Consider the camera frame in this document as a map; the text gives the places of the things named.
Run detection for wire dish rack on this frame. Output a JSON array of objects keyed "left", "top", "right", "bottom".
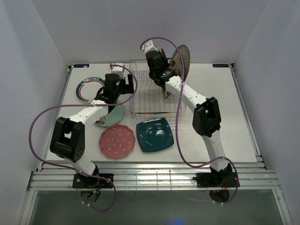
[{"left": 129, "top": 59, "right": 179, "bottom": 120}]

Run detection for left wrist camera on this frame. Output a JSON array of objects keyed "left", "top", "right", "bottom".
[{"left": 110, "top": 63, "right": 125, "bottom": 79}]

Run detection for mint green flower plate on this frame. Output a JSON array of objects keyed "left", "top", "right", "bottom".
[{"left": 95, "top": 105, "right": 124, "bottom": 127}]

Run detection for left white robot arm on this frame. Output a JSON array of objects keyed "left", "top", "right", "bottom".
[{"left": 50, "top": 73, "right": 136, "bottom": 188}]

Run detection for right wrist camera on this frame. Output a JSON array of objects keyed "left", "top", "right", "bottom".
[{"left": 140, "top": 39, "right": 158, "bottom": 54}]

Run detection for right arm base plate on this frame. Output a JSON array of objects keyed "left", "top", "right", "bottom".
[{"left": 193, "top": 172, "right": 240, "bottom": 188}]

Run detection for speckled round plate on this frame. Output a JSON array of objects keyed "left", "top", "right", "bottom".
[{"left": 174, "top": 45, "right": 190, "bottom": 81}]

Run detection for teal square plate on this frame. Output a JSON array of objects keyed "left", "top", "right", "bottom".
[{"left": 136, "top": 118, "right": 174, "bottom": 153}]

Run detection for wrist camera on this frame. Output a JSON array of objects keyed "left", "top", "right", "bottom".
[
  {"left": 140, "top": 39, "right": 158, "bottom": 54},
  {"left": 110, "top": 63, "right": 125, "bottom": 79}
]

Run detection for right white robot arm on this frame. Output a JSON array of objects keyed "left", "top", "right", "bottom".
[{"left": 145, "top": 50, "right": 239, "bottom": 187}]

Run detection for pink dotted plate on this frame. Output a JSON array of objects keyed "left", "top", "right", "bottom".
[{"left": 98, "top": 124, "right": 135, "bottom": 159}]

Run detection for aluminium frame rails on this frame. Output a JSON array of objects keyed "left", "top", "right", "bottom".
[{"left": 28, "top": 64, "right": 280, "bottom": 191}]

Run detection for cream floral square plate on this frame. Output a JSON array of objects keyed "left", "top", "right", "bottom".
[{"left": 163, "top": 52, "right": 183, "bottom": 99}]

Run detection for black floral square plate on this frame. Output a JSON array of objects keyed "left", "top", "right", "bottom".
[{"left": 160, "top": 48, "right": 169, "bottom": 68}]

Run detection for blue table label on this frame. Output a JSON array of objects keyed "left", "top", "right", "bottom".
[
  {"left": 212, "top": 64, "right": 229, "bottom": 68},
  {"left": 73, "top": 64, "right": 90, "bottom": 68}
]

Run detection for white plate green rim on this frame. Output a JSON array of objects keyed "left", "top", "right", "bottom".
[{"left": 75, "top": 77, "right": 105, "bottom": 103}]

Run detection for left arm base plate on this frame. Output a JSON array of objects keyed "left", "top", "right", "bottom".
[{"left": 72, "top": 173, "right": 113, "bottom": 189}]

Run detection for left blue table label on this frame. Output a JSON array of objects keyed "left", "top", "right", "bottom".
[{"left": 73, "top": 64, "right": 90, "bottom": 68}]

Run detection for right blue table label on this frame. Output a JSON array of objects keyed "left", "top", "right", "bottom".
[{"left": 212, "top": 64, "right": 229, "bottom": 68}]

